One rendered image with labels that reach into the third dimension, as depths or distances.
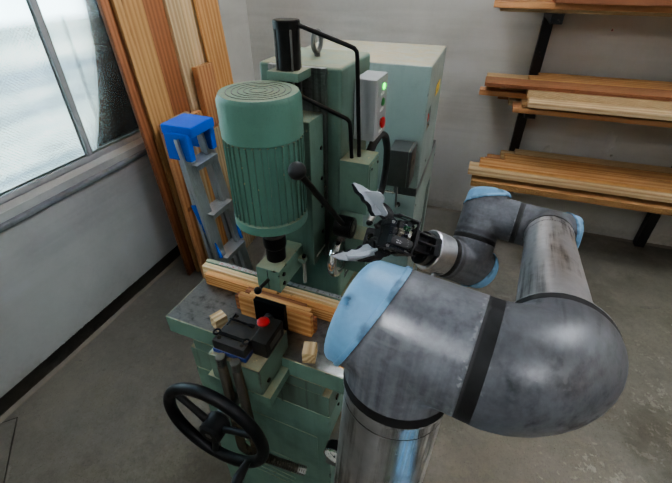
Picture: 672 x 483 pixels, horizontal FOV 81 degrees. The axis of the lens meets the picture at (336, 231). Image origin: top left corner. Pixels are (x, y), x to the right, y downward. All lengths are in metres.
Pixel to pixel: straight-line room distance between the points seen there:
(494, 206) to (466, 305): 0.56
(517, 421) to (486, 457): 1.65
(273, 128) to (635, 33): 2.59
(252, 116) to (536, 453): 1.79
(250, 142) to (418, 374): 0.58
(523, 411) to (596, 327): 0.11
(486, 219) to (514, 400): 0.59
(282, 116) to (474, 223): 0.46
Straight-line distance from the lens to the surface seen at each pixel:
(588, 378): 0.39
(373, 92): 1.06
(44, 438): 2.33
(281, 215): 0.89
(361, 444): 0.47
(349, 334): 0.37
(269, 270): 1.03
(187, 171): 1.84
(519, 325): 0.36
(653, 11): 2.61
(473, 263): 0.88
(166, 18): 2.58
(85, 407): 2.34
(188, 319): 1.20
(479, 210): 0.90
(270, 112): 0.79
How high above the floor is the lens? 1.72
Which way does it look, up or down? 34 degrees down
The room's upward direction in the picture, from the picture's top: straight up
